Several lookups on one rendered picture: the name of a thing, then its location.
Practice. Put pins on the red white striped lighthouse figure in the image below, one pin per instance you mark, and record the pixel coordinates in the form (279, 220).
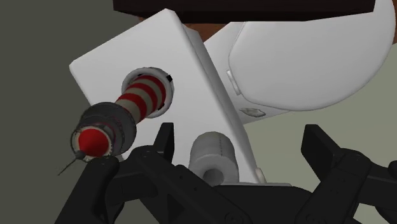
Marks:
(139, 99)

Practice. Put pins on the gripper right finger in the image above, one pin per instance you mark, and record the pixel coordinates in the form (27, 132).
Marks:
(347, 183)

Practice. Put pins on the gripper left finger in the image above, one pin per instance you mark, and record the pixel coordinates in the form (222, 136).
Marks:
(149, 192)

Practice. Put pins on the white toilet paper roll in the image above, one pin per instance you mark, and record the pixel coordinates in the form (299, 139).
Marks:
(214, 152)

